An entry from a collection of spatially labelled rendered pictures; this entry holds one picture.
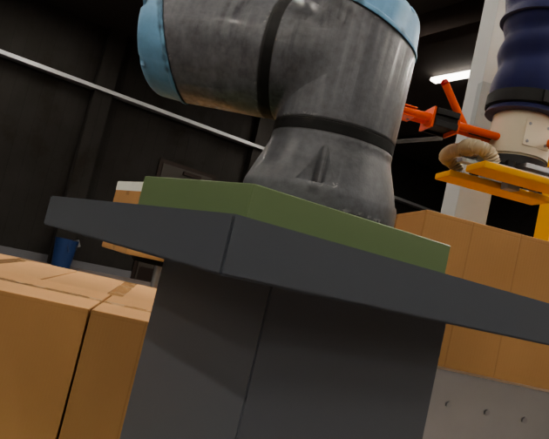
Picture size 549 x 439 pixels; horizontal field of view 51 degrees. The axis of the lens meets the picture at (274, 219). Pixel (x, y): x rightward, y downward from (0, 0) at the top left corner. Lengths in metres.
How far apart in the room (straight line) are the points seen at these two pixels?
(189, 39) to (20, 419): 0.96
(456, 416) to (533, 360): 0.34
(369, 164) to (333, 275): 0.27
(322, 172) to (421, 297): 0.22
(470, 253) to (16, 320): 1.07
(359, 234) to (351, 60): 0.19
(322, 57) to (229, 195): 0.20
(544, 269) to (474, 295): 1.10
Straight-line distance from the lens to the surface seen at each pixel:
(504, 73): 1.83
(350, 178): 0.63
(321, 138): 0.65
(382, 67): 0.68
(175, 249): 0.43
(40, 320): 1.38
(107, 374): 1.38
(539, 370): 1.65
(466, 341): 1.53
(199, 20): 0.73
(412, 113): 1.68
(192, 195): 0.65
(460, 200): 2.79
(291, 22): 0.70
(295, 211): 0.57
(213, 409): 0.59
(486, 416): 1.41
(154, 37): 0.75
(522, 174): 1.67
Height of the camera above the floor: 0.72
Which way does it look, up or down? 5 degrees up
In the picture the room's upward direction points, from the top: 13 degrees clockwise
